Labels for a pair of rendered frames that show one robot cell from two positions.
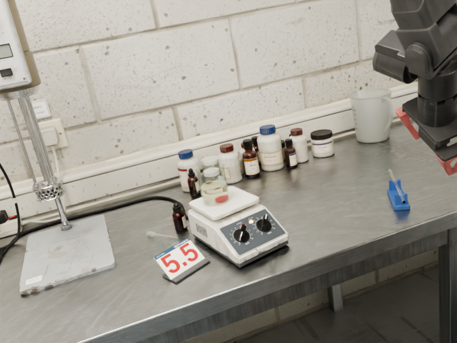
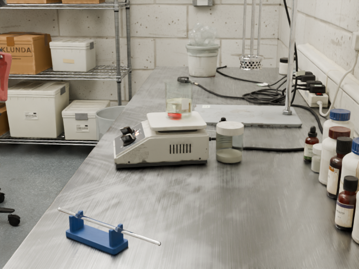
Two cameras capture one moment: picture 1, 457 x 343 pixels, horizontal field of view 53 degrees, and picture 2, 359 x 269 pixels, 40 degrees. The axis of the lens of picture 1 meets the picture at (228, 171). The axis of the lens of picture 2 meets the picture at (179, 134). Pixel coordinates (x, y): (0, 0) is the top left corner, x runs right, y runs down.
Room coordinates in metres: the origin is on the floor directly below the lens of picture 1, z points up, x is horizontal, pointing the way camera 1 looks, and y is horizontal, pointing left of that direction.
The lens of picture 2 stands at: (1.31, -0.95, 1.13)
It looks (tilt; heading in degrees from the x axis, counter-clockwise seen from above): 17 degrees down; 111
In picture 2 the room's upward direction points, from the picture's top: straight up
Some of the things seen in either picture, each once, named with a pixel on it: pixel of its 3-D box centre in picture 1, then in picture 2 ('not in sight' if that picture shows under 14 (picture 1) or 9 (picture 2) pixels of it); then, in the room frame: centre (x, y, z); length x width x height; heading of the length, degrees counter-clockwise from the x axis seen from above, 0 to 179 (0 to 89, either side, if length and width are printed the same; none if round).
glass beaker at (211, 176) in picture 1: (213, 185); (177, 100); (0.93, 0.04, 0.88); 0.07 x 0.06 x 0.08; 1
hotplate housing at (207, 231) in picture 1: (232, 222); (164, 140); (0.91, 0.01, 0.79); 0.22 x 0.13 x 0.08; 29
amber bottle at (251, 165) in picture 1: (249, 158); (341, 167); (1.29, -0.07, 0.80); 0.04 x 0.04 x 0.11
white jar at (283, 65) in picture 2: not in sight; (286, 66); (1.00, 1.15, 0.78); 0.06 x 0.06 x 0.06
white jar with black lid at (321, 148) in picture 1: (322, 143); not in sight; (1.36, -0.30, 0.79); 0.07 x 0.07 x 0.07
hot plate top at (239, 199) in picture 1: (223, 201); (175, 120); (0.93, 0.02, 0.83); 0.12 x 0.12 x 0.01; 29
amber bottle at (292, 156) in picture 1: (290, 152); (348, 202); (1.30, -0.19, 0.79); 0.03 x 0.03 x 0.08
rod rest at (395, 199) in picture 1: (398, 193); (95, 230); (0.95, -0.37, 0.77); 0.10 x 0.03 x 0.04; 167
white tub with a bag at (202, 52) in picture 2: not in sight; (202, 49); (0.68, 1.00, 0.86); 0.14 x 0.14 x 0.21
